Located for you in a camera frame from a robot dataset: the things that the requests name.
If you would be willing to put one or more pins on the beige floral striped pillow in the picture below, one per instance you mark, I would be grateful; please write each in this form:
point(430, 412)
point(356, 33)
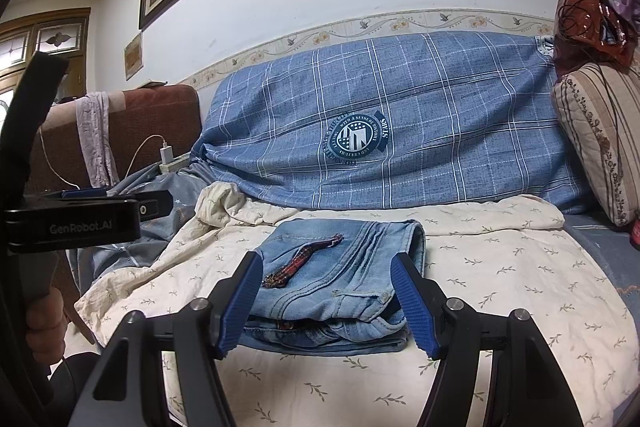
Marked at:
point(590, 132)

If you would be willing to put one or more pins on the white charger plug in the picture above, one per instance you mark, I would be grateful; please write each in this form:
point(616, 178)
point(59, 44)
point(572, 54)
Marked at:
point(166, 154)

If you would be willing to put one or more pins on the red labelled black object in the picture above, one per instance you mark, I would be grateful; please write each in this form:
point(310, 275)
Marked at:
point(636, 234)

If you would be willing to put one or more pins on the purple plastic bag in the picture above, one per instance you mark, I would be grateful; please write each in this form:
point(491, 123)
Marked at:
point(627, 2)

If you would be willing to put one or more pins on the brown plastic bag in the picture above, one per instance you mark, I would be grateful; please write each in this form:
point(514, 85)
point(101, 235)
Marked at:
point(585, 22)

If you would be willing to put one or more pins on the lilac cloth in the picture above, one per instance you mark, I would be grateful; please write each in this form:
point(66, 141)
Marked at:
point(95, 132)

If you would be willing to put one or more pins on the blue denim pants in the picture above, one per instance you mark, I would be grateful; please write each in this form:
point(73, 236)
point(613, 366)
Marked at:
point(350, 267)

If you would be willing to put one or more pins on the white power strip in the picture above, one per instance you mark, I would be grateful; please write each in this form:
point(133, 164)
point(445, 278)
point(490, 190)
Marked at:
point(176, 164)

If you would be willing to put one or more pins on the blue plaid sofa cover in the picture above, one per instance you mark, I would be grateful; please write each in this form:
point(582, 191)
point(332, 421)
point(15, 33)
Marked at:
point(450, 107)

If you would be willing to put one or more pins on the small wall picture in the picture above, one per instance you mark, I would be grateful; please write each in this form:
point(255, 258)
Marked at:
point(133, 57)

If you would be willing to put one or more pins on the grey patterned quilt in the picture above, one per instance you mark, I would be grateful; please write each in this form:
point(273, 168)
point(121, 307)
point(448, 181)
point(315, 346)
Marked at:
point(165, 227)

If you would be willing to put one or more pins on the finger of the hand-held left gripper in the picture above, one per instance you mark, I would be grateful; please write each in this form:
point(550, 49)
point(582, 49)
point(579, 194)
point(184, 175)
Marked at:
point(155, 206)
point(85, 193)

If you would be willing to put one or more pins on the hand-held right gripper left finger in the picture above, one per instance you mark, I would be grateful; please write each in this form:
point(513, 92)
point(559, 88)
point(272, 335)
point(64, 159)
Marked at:
point(240, 302)

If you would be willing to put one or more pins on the brown armchair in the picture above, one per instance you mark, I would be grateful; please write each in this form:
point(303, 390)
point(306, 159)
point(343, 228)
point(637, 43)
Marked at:
point(145, 117)

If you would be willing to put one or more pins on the cream leaf print blanket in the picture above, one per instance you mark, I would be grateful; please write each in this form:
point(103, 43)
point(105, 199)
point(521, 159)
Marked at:
point(500, 267)

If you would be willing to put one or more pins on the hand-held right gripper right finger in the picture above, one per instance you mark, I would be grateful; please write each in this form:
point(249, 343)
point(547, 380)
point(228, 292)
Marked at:
point(412, 302)

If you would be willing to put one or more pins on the person's left hand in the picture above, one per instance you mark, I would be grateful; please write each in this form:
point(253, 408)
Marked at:
point(47, 327)

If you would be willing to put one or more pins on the wooden glass panel door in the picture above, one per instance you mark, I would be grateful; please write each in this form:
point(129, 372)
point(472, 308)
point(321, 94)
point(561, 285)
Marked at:
point(65, 72)

